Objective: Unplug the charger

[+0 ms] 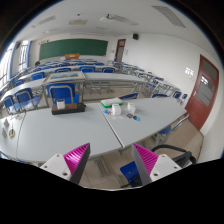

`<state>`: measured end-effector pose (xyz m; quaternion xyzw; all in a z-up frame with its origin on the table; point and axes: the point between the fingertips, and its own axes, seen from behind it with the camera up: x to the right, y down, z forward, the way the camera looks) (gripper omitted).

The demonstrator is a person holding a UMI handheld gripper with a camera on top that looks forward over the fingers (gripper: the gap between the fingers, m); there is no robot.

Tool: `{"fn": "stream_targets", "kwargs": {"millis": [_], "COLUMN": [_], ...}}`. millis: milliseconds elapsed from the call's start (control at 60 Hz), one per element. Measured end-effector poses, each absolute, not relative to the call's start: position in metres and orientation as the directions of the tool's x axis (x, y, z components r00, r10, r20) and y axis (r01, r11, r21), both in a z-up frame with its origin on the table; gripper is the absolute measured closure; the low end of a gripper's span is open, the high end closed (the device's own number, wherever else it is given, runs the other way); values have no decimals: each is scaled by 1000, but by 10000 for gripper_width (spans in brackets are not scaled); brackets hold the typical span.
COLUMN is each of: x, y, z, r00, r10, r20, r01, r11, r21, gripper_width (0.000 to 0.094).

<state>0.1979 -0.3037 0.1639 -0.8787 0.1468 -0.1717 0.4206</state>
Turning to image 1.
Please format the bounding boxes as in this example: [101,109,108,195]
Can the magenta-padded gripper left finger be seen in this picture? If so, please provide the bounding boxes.
[39,142,92,185]

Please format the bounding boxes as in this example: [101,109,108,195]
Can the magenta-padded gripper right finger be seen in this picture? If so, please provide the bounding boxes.
[130,142,183,187]

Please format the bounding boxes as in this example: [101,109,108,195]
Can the brown power strip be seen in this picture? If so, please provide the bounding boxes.
[51,102,87,116]

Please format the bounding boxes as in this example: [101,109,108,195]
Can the small white box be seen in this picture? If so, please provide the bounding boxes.
[126,102,137,115]
[111,103,122,116]

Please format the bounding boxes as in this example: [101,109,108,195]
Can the blue chair with wooden edge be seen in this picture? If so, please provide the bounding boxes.
[118,92,139,100]
[151,93,169,99]

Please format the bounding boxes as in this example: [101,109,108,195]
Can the red-brown door with windows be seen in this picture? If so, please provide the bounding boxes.
[185,54,220,132]

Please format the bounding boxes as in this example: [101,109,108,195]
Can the framed picture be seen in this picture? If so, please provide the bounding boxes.
[43,70,87,84]

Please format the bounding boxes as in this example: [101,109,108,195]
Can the group of blue chairs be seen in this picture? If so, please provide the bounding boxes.
[3,59,189,101]

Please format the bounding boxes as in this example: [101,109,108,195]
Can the group of grey classroom desks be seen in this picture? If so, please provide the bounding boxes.
[0,59,183,111]

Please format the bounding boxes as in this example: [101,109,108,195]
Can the orange wooden lectern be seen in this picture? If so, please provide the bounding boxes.
[64,53,81,60]

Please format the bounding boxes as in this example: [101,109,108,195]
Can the large window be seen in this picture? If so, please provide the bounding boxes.
[0,44,15,88]

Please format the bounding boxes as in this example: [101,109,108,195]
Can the narrow window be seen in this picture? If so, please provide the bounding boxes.
[18,39,30,73]

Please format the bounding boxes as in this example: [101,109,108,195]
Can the green chalkboard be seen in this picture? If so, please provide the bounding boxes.
[38,38,109,61]

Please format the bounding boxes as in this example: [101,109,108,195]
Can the ceiling air conditioner vent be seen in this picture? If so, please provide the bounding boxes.
[68,19,89,26]

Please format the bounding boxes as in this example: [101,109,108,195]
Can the group of ceiling lights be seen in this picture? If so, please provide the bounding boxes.
[31,4,188,29]

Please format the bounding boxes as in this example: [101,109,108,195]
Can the white ceiling projector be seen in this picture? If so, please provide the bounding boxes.
[99,13,114,23]

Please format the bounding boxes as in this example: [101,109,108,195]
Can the blue chair with metal frame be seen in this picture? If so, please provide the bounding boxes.
[14,87,43,111]
[155,114,190,138]
[2,94,18,115]
[45,82,81,105]

